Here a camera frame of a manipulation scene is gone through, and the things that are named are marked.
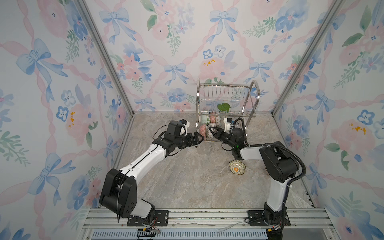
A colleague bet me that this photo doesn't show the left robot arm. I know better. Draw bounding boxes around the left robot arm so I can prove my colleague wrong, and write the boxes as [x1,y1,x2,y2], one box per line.
[99,119,205,225]

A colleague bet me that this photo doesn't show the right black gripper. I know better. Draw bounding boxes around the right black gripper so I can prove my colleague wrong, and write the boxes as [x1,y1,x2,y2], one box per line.
[209,127,237,151]

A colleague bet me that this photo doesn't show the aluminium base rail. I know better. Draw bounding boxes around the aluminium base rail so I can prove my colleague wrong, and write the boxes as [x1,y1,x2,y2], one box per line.
[78,208,340,240]

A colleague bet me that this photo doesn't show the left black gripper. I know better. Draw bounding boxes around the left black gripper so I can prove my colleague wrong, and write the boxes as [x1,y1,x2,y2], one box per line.
[174,131,204,149]

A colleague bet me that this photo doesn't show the maroon patterned white bowl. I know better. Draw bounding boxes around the maroon patterned white bowl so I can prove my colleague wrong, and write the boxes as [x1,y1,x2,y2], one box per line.
[206,123,217,141]

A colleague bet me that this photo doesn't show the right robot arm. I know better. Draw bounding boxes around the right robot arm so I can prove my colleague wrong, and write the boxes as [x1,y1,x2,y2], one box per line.
[209,127,306,233]

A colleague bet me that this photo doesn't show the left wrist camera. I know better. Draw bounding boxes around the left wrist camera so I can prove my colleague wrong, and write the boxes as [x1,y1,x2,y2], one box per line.
[180,119,190,135]

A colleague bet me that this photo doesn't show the stainless steel dish rack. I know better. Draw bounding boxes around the stainless steel dish rack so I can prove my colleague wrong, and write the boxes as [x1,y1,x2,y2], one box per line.
[196,78,261,142]

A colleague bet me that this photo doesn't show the pale green grid bowl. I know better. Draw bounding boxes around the pale green grid bowl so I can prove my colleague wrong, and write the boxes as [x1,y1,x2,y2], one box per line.
[199,115,209,125]

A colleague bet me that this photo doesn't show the orange flower-shaped dish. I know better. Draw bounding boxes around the orange flower-shaped dish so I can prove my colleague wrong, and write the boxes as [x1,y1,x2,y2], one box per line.
[229,160,246,175]

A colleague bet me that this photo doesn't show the green leaf-shaped dish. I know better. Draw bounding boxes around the green leaf-shaped dish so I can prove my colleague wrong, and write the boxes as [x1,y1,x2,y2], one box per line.
[217,103,231,113]

